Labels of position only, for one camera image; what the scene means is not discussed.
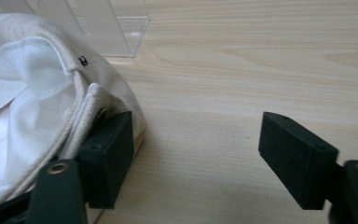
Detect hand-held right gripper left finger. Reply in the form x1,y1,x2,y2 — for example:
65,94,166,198
76,110,135,210

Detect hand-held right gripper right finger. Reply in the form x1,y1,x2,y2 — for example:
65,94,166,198
257,111,340,211

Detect white cap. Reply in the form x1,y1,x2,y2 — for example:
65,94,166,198
0,12,147,218

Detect clear plastic container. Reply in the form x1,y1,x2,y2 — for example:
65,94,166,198
0,0,150,59

